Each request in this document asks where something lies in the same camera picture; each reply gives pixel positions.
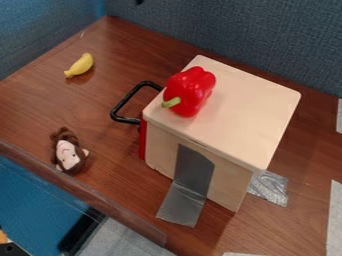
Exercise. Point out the yellow toy banana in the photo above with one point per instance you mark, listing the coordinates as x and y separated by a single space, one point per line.
82 64

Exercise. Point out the red toy pepper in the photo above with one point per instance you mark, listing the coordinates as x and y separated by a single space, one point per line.
191 90

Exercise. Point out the wooden cabinet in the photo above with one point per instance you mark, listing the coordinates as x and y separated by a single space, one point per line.
222 133

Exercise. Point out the brown plush monkey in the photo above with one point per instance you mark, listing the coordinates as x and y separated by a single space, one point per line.
68 156

